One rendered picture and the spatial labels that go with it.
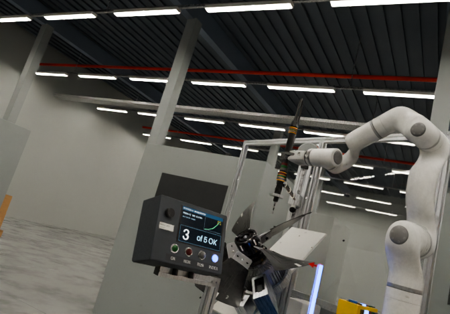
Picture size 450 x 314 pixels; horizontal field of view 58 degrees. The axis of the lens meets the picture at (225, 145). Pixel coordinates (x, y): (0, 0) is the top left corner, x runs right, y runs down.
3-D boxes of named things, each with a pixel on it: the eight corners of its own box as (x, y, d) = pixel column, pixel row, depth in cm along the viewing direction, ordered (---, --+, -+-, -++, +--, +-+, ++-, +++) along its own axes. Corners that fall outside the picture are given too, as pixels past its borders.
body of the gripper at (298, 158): (303, 161, 190) (285, 161, 199) (316, 168, 195) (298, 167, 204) (306, 146, 191) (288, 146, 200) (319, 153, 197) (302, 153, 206)
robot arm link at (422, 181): (387, 251, 149) (405, 256, 160) (420, 258, 140) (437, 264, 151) (410, 122, 158) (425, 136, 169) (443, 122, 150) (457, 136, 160)
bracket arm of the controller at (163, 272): (213, 285, 136) (215, 276, 137) (218, 288, 134) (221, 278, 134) (153, 273, 123) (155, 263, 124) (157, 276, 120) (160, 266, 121)
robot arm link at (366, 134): (388, 134, 182) (331, 165, 198) (369, 116, 174) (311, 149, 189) (394, 149, 176) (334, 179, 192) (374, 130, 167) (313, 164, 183)
